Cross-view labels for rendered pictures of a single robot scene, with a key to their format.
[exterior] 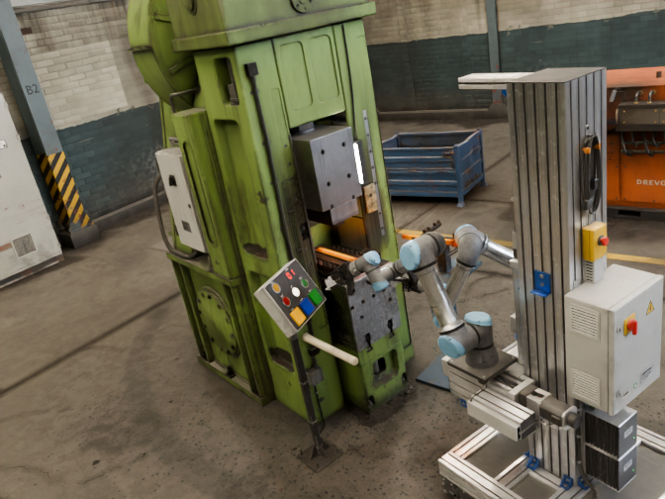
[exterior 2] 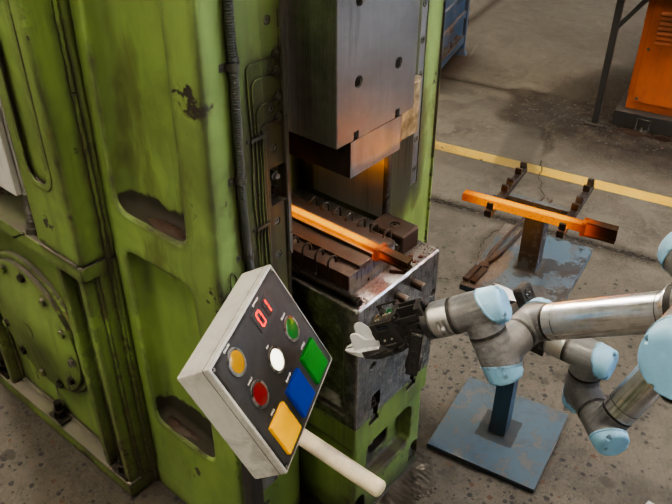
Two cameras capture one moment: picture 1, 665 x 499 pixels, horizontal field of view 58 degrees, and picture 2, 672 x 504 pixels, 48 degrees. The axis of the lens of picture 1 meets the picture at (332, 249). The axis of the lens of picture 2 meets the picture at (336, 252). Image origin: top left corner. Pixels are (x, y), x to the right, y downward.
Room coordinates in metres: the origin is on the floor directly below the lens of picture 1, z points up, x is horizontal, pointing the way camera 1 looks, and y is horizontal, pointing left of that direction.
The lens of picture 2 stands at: (1.65, 0.38, 2.16)
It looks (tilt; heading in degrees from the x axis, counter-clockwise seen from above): 35 degrees down; 346
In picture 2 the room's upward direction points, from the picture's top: straight up
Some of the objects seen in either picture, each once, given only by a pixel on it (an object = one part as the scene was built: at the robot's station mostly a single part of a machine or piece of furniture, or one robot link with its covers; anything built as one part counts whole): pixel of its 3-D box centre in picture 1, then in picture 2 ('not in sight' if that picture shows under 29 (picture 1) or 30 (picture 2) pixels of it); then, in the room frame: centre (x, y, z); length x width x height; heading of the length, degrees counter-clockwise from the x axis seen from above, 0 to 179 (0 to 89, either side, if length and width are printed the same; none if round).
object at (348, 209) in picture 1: (322, 206); (311, 122); (3.40, 0.02, 1.32); 0.42 x 0.20 x 0.10; 36
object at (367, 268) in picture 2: (332, 261); (313, 238); (3.40, 0.02, 0.96); 0.42 x 0.20 x 0.09; 36
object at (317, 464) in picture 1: (318, 449); not in sight; (2.83, 0.30, 0.05); 0.22 x 0.22 x 0.09; 36
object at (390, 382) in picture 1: (356, 355); (325, 405); (3.44, -0.02, 0.23); 0.55 x 0.37 x 0.47; 36
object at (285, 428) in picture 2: (297, 316); (283, 428); (2.68, 0.23, 1.01); 0.07 x 0.05 x 0.07; 151
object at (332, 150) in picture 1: (319, 163); (321, 21); (3.42, -0.02, 1.56); 0.42 x 0.39 x 0.40; 36
